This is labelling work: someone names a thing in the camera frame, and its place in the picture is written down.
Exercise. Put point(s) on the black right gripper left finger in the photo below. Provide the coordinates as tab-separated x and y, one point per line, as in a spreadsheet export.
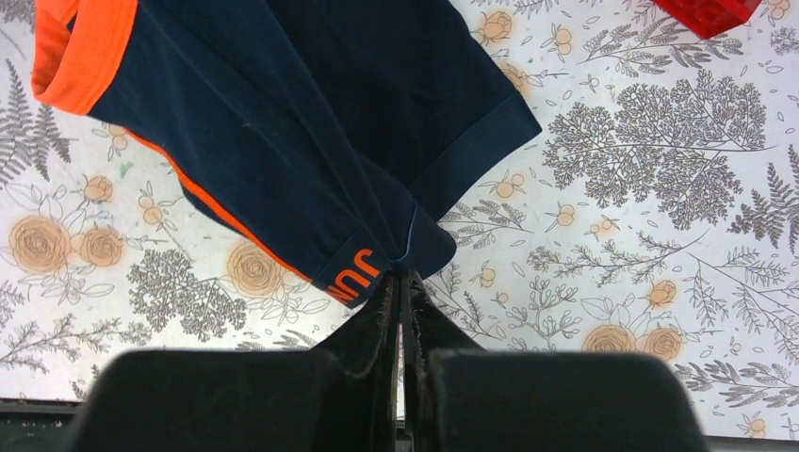
359	409

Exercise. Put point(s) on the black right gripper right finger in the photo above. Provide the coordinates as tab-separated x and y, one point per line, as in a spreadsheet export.
425	329

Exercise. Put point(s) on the floral table mat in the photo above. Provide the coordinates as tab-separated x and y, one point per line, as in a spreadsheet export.
658	211

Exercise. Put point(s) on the red small box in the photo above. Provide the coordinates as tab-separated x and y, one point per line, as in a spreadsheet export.
709	18

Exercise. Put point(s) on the navy orange boxer underwear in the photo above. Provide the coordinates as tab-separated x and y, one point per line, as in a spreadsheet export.
333	134

